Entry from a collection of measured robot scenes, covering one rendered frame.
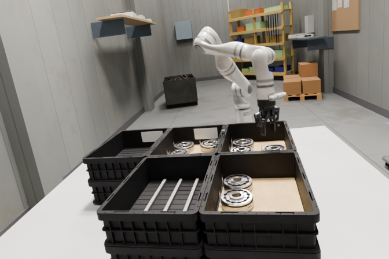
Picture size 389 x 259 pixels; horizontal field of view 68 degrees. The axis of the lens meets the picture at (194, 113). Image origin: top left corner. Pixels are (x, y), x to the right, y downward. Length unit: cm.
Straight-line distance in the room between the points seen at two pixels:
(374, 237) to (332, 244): 14
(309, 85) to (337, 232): 502
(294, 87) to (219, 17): 508
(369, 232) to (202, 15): 961
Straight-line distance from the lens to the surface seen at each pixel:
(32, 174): 294
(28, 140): 282
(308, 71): 646
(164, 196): 110
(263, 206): 98
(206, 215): 79
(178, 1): 1047
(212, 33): 137
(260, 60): 117
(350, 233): 113
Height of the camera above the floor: 136
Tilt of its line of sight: 14 degrees down
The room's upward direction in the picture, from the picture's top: 7 degrees counter-clockwise
